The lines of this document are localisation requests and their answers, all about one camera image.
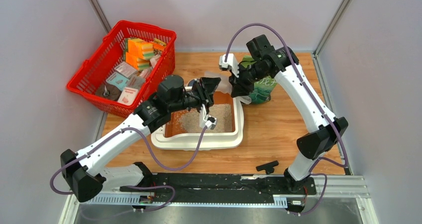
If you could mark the red plastic shopping basket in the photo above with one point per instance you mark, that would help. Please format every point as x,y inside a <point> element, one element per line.
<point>95,70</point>

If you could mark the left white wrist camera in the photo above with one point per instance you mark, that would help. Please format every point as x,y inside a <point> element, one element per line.
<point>208,121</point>

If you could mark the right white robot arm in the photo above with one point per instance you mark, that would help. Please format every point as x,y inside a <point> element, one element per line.
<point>324,127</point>

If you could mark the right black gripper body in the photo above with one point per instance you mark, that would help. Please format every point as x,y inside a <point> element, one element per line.
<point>243,69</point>

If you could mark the orange sponge pack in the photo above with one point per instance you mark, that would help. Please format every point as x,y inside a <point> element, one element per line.
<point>136,62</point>
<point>140,48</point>

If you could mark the green cat litter bag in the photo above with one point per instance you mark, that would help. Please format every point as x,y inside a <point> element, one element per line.
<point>262,90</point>

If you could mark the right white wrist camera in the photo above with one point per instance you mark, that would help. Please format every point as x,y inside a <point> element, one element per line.
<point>229,63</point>

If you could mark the brown round scrubber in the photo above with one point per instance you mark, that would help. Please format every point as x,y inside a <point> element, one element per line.
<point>108,91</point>

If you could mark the orange sponge pack lower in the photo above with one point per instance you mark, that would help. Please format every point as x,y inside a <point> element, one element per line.
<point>136,62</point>

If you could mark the orange sponge pack upper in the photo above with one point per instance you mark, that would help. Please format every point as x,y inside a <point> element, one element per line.
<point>140,48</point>

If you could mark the teal card package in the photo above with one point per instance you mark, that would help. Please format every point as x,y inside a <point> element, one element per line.
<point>118,80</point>

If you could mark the aluminium frame rail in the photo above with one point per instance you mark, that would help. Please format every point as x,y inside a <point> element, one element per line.
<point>333,199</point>

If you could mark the clear plastic scoop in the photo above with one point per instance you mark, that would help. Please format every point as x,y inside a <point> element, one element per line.
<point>225,87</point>

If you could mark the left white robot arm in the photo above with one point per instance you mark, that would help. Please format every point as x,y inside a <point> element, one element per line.
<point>85,170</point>

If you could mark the black T-shaped tool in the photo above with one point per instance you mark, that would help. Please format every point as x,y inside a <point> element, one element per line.
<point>268,168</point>

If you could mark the black mounting base plate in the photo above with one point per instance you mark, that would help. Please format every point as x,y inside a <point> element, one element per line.
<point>216,188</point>

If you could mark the white orange litter box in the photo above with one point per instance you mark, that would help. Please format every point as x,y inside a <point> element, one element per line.
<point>183,130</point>

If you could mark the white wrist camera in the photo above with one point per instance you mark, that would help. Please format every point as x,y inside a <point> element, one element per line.
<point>208,121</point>
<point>229,63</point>

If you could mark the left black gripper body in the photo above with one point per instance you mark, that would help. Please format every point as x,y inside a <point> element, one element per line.
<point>196,91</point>

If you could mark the white pink sponge box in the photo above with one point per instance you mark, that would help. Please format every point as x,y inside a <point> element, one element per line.
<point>128,96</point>

